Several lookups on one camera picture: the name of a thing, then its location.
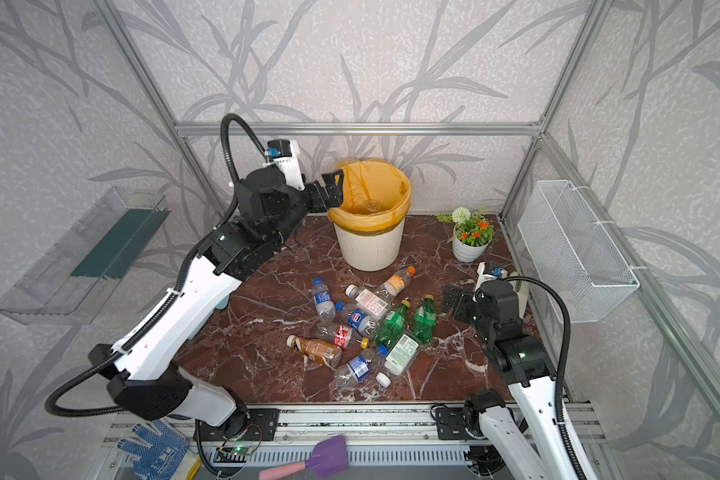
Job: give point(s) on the orange plastic bin liner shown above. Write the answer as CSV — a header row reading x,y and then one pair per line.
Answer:
x,y
378,180

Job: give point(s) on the clear bottle blue cap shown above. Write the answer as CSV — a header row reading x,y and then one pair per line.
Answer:
x,y
324,305

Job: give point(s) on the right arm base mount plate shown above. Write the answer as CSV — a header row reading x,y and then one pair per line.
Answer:
x,y
452,423

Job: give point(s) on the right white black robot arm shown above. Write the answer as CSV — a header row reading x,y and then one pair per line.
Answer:
x,y
550,448

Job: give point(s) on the green circuit board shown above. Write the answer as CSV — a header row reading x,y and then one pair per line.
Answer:
x,y
233,454

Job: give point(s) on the white green label bottle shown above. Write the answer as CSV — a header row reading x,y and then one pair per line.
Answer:
x,y
399,359

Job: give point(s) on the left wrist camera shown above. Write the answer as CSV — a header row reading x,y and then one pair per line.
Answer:
x,y
284,155

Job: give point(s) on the blue dotted work glove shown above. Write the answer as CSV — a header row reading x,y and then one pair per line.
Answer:
x,y
157,450

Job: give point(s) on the purple pink silicone spatula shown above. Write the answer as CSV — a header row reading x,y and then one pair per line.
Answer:
x,y
329,457

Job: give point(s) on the clear plastic wall shelf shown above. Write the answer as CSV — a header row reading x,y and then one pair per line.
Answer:
x,y
70,284

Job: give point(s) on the white pot with flowers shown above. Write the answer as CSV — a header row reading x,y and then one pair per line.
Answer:
x,y
472,233

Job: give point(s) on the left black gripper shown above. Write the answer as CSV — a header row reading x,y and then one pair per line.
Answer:
x,y
315,195

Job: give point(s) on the clear unlabelled bottle white cap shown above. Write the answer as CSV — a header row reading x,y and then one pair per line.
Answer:
x,y
371,206

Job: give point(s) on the pale green rubber glove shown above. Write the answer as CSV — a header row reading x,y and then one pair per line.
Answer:
x,y
521,289

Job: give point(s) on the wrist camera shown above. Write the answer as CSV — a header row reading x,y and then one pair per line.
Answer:
x,y
284,155
488,271

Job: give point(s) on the aluminium front rail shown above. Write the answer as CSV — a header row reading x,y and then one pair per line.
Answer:
x,y
366,424

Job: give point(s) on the Pepsi label clear bottle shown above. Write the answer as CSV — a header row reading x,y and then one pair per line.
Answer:
x,y
355,317

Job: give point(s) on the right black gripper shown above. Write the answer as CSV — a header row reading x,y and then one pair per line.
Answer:
x,y
463,301

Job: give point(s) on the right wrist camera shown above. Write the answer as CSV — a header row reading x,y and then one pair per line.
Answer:
x,y
488,271

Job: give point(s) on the crushed bottle blue label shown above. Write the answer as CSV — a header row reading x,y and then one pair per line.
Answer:
x,y
360,368

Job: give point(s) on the dark green bottle yellow cap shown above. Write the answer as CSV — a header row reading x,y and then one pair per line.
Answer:
x,y
425,320

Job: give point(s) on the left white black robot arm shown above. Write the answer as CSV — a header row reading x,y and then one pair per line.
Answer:
x,y
138,374

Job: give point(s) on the clear bottle orange label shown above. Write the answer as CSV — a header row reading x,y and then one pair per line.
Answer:
x,y
395,284

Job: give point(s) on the white wire mesh basket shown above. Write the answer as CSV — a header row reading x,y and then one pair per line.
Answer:
x,y
573,252

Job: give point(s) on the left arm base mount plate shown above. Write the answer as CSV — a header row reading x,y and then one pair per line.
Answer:
x,y
257,424

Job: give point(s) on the white ribbed trash bin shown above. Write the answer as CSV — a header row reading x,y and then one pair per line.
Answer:
x,y
370,251

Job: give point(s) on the brown tea bottle white cap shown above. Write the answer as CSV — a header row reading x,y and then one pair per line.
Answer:
x,y
316,350

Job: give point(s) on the clear bottle red label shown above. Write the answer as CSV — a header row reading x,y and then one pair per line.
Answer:
x,y
342,336

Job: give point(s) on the clear bottle pink label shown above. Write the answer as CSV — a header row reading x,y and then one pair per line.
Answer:
x,y
368,301

